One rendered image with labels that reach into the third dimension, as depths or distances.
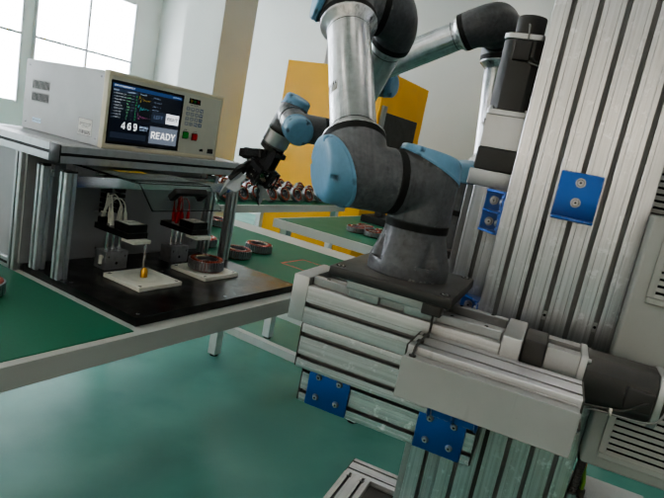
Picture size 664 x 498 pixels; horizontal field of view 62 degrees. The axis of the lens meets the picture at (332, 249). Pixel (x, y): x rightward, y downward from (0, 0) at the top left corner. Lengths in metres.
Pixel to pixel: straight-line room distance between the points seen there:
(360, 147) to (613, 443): 0.70
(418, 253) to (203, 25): 5.04
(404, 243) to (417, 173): 0.12
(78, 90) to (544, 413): 1.41
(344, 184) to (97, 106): 0.91
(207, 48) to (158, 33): 4.25
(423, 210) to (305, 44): 7.07
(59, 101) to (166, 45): 8.03
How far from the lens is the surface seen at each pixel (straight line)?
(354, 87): 1.03
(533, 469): 1.25
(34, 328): 1.33
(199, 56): 5.81
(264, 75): 8.30
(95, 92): 1.66
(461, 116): 6.77
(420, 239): 0.98
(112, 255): 1.70
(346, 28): 1.13
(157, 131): 1.73
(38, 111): 1.88
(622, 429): 1.16
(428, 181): 0.96
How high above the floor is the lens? 1.25
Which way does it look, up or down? 11 degrees down
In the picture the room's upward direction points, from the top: 11 degrees clockwise
